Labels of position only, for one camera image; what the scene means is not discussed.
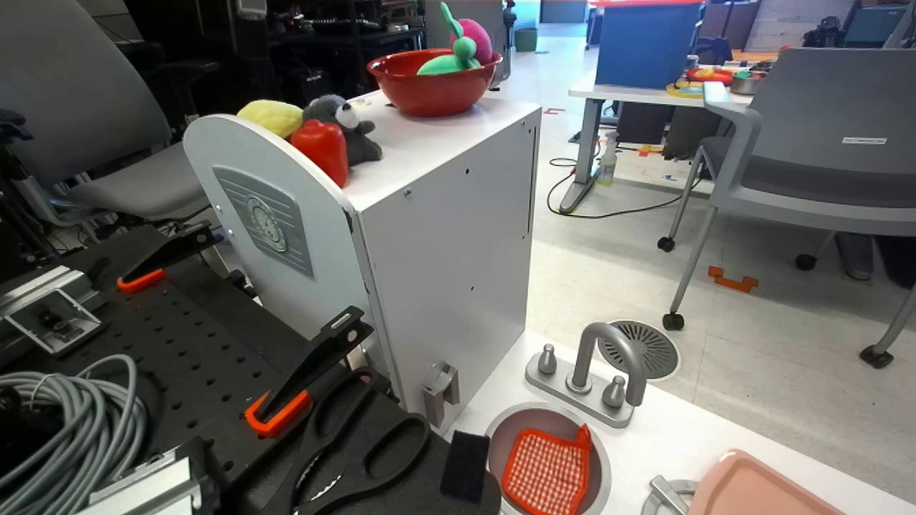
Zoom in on yellow sponge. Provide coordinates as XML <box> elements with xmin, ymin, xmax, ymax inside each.
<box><xmin>234</xmin><ymin>98</ymin><xmax>309</xmax><ymax>139</ymax></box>

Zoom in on red bowl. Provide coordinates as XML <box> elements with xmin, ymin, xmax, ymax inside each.
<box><xmin>368</xmin><ymin>46</ymin><xmax>506</xmax><ymax>119</ymax></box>

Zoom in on orange floor object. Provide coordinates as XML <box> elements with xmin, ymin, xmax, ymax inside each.
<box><xmin>708</xmin><ymin>262</ymin><xmax>764</xmax><ymax>295</ymax></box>

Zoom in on white tray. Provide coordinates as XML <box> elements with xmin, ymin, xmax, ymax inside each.
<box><xmin>180</xmin><ymin>88</ymin><xmax>916</xmax><ymax>515</ymax></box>

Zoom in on grey plush toy animal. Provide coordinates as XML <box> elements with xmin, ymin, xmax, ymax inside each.
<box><xmin>300</xmin><ymin>92</ymin><xmax>386</xmax><ymax>166</ymax></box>

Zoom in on grey toy faucet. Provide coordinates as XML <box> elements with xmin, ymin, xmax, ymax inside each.
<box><xmin>525</xmin><ymin>319</ymin><xmax>654</xmax><ymax>428</ymax></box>

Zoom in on red round toy vegetable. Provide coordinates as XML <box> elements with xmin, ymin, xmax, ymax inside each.
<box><xmin>286</xmin><ymin>116</ymin><xmax>355</xmax><ymax>189</ymax></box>

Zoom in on black foam pad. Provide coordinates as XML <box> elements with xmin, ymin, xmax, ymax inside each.
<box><xmin>439</xmin><ymin>428</ymin><xmax>492</xmax><ymax>507</ymax></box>

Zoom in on grey round ribbed disc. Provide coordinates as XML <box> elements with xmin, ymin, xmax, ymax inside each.
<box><xmin>598</xmin><ymin>318</ymin><xmax>681</xmax><ymax>384</ymax></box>

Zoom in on pink plush toy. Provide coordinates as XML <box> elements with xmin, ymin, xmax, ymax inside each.
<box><xmin>456</xmin><ymin>15</ymin><xmax>498</xmax><ymax>68</ymax></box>

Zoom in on black scissors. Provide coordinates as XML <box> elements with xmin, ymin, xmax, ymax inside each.
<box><xmin>290</xmin><ymin>374</ymin><xmax>435</xmax><ymax>515</ymax></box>

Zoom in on grey background table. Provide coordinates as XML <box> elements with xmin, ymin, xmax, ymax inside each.
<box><xmin>569</xmin><ymin>81</ymin><xmax>767</xmax><ymax>218</ymax></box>

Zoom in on orange mesh strainer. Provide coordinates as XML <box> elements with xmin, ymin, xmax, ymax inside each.
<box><xmin>501</xmin><ymin>422</ymin><xmax>595</xmax><ymax>515</ymax></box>

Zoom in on black perforated breadboard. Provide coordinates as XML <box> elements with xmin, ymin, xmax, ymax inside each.
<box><xmin>54</xmin><ymin>254</ymin><xmax>327</xmax><ymax>488</ymax></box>

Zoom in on blue storage bin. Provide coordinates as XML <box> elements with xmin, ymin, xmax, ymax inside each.
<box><xmin>594</xmin><ymin>0</ymin><xmax>704</xmax><ymax>92</ymax></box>

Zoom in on black table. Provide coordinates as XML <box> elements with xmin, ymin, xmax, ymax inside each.
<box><xmin>0</xmin><ymin>224</ymin><xmax>505</xmax><ymax>515</ymax></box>

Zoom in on grey toy burner grate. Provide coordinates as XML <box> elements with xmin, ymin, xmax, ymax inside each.
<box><xmin>638</xmin><ymin>471</ymin><xmax>698</xmax><ymax>515</ymax></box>

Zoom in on aluminium extrusion bar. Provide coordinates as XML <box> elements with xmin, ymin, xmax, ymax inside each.
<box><xmin>0</xmin><ymin>262</ymin><xmax>88</xmax><ymax>318</ymax></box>
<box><xmin>81</xmin><ymin>445</ymin><xmax>209</xmax><ymax>515</ymax></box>

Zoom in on grey chair with metal legs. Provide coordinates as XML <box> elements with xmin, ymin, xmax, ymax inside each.
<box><xmin>657</xmin><ymin>46</ymin><xmax>916</xmax><ymax>372</ymax></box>

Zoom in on grey swivel office chair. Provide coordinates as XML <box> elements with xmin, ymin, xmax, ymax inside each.
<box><xmin>0</xmin><ymin>0</ymin><xmax>217</xmax><ymax>226</ymax></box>

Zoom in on black floor cable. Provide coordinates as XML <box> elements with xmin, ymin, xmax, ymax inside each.
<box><xmin>544</xmin><ymin>161</ymin><xmax>691</xmax><ymax>224</ymax></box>

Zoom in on black clamp with orange handle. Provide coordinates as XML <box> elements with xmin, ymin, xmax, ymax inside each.
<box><xmin>114</xmin><ymin>224</ymin><xmax>233</xmax><ymax>297</ymax></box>
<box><xmin>240</xmin><ymin>302</ymin><xmax>379</xmax><ymax>440</ymax></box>

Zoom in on grey coiled cable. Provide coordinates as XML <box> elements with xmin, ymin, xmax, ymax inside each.
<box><xmin>0</xmin><ymin>352</ymin><xmax>151</xmax><ymax>515</ymax></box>

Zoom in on aluminium corner bracket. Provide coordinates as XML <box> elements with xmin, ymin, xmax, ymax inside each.
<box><xmin>4</xmin><ymin>282</ymin><xmax>106</xmax><ymax>357</ymax></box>

